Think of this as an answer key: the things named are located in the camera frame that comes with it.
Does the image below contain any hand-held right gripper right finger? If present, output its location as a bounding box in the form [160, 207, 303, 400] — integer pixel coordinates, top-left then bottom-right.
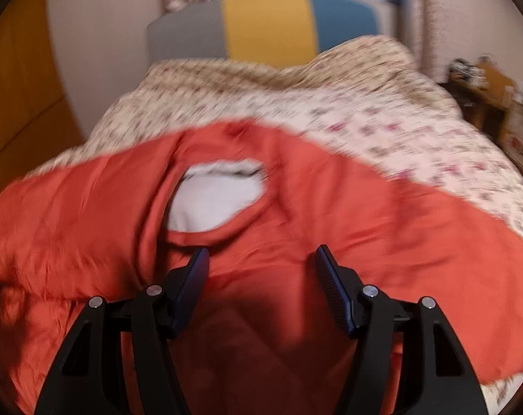
[315, 245, 489, 415]

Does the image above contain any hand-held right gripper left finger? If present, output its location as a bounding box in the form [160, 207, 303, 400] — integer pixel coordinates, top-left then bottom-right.
[34, 247, 211, 415]

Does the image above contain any orange padded jacket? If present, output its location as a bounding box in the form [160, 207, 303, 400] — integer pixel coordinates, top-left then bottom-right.
[0, 119, 523, 415]

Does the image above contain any floral quilt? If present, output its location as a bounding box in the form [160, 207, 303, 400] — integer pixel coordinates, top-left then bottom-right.
[0, 35, 523, 415]

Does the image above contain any wooden desk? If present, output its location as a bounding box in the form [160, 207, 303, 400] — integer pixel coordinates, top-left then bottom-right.
[443, 56, 521, 135]

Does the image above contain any rattan back chair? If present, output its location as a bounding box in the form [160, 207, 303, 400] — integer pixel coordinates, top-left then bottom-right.
[501, 95, 523, 174]

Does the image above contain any grey yellow blue headboard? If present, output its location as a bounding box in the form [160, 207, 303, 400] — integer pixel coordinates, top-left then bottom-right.
[146, 0, 383, 63]

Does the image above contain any long patterned curtain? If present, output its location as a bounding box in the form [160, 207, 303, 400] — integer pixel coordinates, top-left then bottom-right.
[400, 0, 474, 83]

